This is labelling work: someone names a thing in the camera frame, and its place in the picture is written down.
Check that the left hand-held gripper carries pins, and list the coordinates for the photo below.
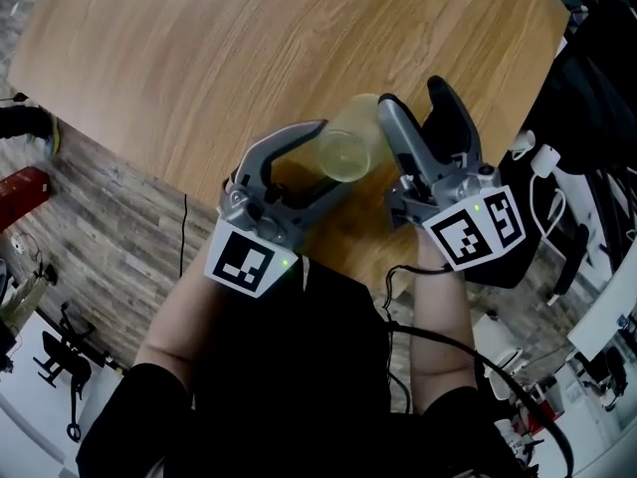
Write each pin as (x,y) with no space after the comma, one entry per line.
(244,262)

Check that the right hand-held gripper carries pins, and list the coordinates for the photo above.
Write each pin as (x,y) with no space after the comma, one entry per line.
(473,232)

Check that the clear plastic cup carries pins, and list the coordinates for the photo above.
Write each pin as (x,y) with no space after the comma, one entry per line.
(348,147)

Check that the person's left forearm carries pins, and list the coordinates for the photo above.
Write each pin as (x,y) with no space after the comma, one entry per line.
(184,316)

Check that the person's right forearm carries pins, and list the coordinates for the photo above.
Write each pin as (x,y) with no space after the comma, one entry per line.
(440,326)

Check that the small white plug adapter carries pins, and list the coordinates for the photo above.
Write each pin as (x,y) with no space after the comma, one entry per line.
(522,143)

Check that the white charger block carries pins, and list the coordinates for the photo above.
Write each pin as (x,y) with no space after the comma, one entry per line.
(546,160)

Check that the black office chair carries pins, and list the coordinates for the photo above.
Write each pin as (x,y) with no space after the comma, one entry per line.
(587,97)

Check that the person's black clothing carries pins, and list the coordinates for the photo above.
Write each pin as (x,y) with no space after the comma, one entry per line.
(288,376)

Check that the white bag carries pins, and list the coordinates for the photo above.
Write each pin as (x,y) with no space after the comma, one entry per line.
(497,346)

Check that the white table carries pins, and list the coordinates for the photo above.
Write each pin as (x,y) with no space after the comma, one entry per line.
(607,307)

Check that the red box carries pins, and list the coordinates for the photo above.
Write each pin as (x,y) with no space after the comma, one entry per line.
(22,192)

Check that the black metal stand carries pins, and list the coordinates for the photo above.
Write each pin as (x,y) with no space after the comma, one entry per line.
(64,361)

